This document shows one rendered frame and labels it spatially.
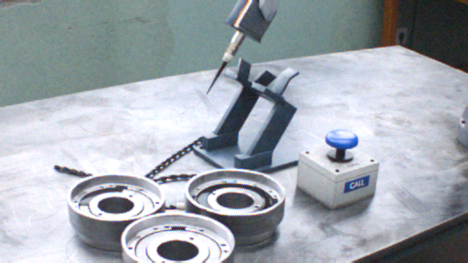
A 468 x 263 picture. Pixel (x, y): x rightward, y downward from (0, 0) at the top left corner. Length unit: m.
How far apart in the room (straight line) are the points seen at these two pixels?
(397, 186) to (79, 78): 1.69
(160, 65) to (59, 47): 0.41
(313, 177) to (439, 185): 0.18
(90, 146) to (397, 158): 0.42
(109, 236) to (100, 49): 1.76
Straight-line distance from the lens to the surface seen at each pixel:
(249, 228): 0.69
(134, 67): 2.48
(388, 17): 2.99
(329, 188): 0.78
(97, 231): 0.68
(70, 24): 2.34
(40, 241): 0.72
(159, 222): 0.68
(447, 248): 1.24
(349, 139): 0.79
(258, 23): 0.83
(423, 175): 0.90
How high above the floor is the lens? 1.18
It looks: 23 degrees down
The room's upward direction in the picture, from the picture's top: 2 degrees clockwise
